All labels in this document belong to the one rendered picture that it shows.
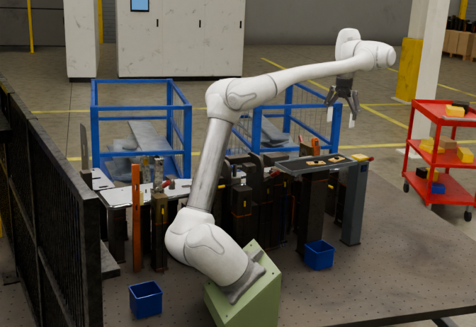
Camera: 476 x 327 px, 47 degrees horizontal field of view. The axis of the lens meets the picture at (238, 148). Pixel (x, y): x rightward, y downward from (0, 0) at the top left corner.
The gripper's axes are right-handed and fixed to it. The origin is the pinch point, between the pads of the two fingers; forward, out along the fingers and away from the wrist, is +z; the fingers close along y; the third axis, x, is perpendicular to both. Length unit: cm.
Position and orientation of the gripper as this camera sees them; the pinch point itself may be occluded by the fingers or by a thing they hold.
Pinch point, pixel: (340, 121)
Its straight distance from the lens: 252.5
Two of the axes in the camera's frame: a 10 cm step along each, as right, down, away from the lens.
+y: -6.8, -2.5, 6.9
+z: -0.4, 9.5, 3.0
